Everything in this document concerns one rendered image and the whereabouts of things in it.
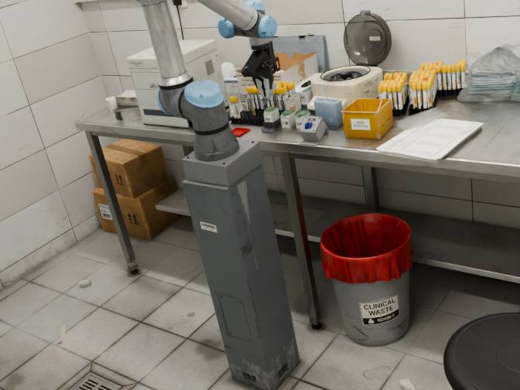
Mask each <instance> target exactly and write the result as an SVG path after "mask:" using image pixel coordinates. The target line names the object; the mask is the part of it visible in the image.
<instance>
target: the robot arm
mask: <svg viewBox="0 0 520 390"><path fill-rule="evenodd" d="M135 1H137V2H138V3H140V4H141V6H142V11H143V13H144V16H145V21H146V25H147V27H148V31H149V35H150V39H151V42H152V47H153V49H154V53H155V56H156V61H157V63H158V67H159V72H160V75H161V77H160V79H159V81H158V84H159V87H158V89H157V90H158V92H156V100H157V104H158V106H159V107H160V109H161V110H162V111H163V112H165V113H166V114H168V115H170V116H173V117H177V118H184V119H187V120H191V121H192V123H193V129H194V132H195V139H194V149H193V150H194V154H195V157H196V158H197V159H198V160H200V161H205V162H211V161H217V160H221V159H226V158H227V157H229V156H232V155H234V154H235V153H236V152H237V151H238V150H239V143H238V139H237V138H236V136H235V134H234V133H233V131H232V130H231V128H230V125H229V122H228V116H227V112H226V108H225V104H224V95H223V93H222V91H221V87H220V85H219V84H218V83H216V82H214V81H212V80H197V81H193V75H192V73H190V72H188V71H186V67H185V63H184V60H183V54H182V51H181V48H180V43H179V40H178V36H177V33H176V27H175V24H174V21H173V16H172V13H171V9H170V6H169V0H135ZM196 1H197V2H199V3H200V4H202V5H204V6H206V7H207V8H209V9H210V10H212V11H213V12H216V13H217V14H218V15H220V16H222V18H220V19H219V20H218V23H217V28H218V32H219V33H220V34H221V36H222V37H223V38H225V39H229V38H233V37H234V36H244V37H248V39H249V43H250V45H251V50H254V51H253V52H252V54H251V56H250V57H249V58H248V61H247V62H246V64H245V65H244V67H243V69H242V70H241V74H242V75H243V77H252V80H253V82H254V84H255V86H256V88H257V89H258V91H259V92H260V94H261V95H262V96H263V98H264V99H266V100H267V101H270V99H271V96H272V92H273V91H274V90H275V89H276V88H277V83H276V82H273V81H274V75H273V74H274V73H275V72H276V71H277V72H278V71H280V70H281V69H280V64H279V68H277V65H276V62H277V61H278V62H279V57H278V56H275V54H274V49H273V45H272V41H270V38H272V37H273V36H274V35H275V33H276V30H277V21H276V20H275V18H274V17H272V16H270V15H266V14H265V8H264V5H263V2H262V0H250V1H246V2H243V1H242V0H196ZM265 78H266V79H265Z"/></svg>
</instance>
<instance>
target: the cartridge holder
mask: <svg viewBox="0 0 520 390"><path fill-rule="evenodd" d="M263 123H264V128H262V132H270V133H273V132H275V131H276V130H278V129H279V128H281V127H282V124H281V119H280V118H279V119H278V120H276V121H274V122H268V121H264V122H263Z"/></svg>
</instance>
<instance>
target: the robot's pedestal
mask: <svg viewBox="0 0 520 390"><path fill-rule="evenodd" d="M262 167H263V165H262V164H261V165H260V166H258V167H256V168H255V169H253V170H252V171H251V172H250V173H248V174H247V175H245V176H243V177H242V178H241V179H240V180H238V181H237V182H235V183H234V184H232V185H231V186H222V185H217V184H211V183H202V182H197V181H192V180H187V179H185V180H184V181H182V184H183V188H184V192H185V195H186V201H187V204H188V207H189V211H190V216H191V219H192V222H193V228H194V231H195V235H196V238H197V244H198V246H199V249H200V255H201V258H202V262H203V265H204V271H205V274H206V277H207V282H208V285H209V289H210V294H211V298H212V301H213V304H214V309H215V313H216V316H217V322H218V325H219V328H220V332H221V337H222V340H223V343H224V349H225V352H226V355H227V361H228V364H229V368H230V371H231V376H232V379H234V380H235V381H239V382H241V383H244V384H246V385H249V386H251V387H253V388H256V389H259V390H277V389H278V387H279V386H280V385H281V384H282V383H283V382H284V381H285V380H286V379H287V378H288V376H289V375H290V374H291V373H292V372H293V370H294V369H295V368H296V367H297V366H298V365H299V363H300V359H299V352H298V347H297V343H296V335H295V331H294V327H293V320H292V316H291V311H290V307H289V300H288V296H287V292H286V284H285V280H284V275H283V271H282V263H281V259H280V255H279V248H278V244H277V239H276V235H275V228H274V224H273V219H272V212H271V207H270V203H269V196H268V192H267V187H266V183H265V176H264V172H263V168H262Z"/></svg>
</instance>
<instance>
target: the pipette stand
mask: <svg viewBox="0 0 520 390"><path fill-rule="evenodd" d="M314 107H315V113H316V117H321V118H322V119H323V121H324V122H325V124H326V126H327V127H328V129H329V130H333V131H336V130H338V129H339V128H341V127H343V126H344V123H343V116H342V113H341V112H342V111H343V105H342V100H337V99H329V98H328V101H327V99H326V98H322V97H321V98H319V99H317V100H315V101H314Z"/></svg>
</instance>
